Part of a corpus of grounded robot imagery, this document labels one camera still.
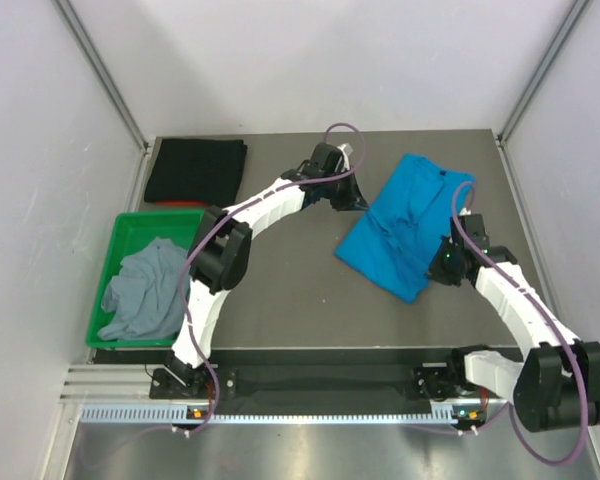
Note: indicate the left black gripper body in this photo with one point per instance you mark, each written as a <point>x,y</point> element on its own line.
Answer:
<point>339,193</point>

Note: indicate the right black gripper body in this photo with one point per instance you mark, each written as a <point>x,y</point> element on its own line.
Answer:
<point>443,266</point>

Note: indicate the blue t shirt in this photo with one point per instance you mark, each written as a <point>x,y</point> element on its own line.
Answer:
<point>395,241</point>

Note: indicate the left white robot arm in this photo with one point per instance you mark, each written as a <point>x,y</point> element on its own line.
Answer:
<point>219,255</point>

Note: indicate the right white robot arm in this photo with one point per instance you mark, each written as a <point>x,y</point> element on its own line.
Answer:
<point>556,382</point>

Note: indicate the folded black t shirt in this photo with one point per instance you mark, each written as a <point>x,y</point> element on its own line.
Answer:
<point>200,171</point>

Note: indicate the folded red t shirt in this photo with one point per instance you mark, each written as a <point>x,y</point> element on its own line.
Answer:
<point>182,204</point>

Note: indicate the green plastic bin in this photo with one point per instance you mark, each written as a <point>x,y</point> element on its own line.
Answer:
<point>131,233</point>

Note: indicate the grey t shirt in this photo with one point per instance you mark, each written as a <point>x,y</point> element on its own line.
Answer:
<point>143,297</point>

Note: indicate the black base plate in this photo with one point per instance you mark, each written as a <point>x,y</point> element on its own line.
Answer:
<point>320,382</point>

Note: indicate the right aluminium frame post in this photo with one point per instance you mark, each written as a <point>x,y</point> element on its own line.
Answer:
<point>556,45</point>

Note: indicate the aluminium frame post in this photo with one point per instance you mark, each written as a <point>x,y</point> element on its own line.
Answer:
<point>556,45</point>
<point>73,22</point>

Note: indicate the slotted cable duct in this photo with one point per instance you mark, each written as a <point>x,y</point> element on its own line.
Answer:
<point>181,414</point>

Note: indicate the aluminium front rail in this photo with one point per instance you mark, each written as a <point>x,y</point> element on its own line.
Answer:
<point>106,383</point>

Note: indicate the left aluminium frame post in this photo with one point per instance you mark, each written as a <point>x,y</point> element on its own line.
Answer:
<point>73,22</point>

